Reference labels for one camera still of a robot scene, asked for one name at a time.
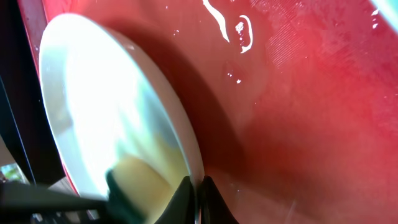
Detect light blue plate top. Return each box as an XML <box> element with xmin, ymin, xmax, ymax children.
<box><xmin>371</xmin><ymin>0</ymin><xmax>398</xmax><ymax>32</ymax></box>

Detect green yellow sponge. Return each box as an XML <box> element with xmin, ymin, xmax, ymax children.
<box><xmin>106</xmin><ymin>156</ymin><xmax>173</xmax><ymax>223</ymax></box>

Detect black metal sponge tray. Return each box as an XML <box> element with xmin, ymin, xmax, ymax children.
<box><xmin>1</xmin><ymin>0</ymin><xmax>65</xmax><ymax>185</ymax></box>

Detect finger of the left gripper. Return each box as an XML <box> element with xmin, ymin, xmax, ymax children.
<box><xmin>1</xmin><ymin>182</ymin><xmax>106</xmax><ymax>218</ymax></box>

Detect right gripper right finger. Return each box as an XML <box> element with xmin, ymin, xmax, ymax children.
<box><xmin>198</xmin><ymin>176</ymin><xmax>238</xmax><ymax>224</ymax></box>

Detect white plate bottom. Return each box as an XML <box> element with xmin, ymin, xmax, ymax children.
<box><xmin>38</xmin><ymin>12</ymin><xmax>205</xmax><ymax>224</ymax></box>

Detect red plastic tray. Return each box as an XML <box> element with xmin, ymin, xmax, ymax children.
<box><xmin>17</xmin><ymin>0</ymin><xmax>398</xmax><ymax>224</ymax></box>

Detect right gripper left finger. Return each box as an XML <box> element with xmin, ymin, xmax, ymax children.
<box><xmin>155</xmin><ymin>176</ymin><xmax>197</xmax><ymax>224</ymax></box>

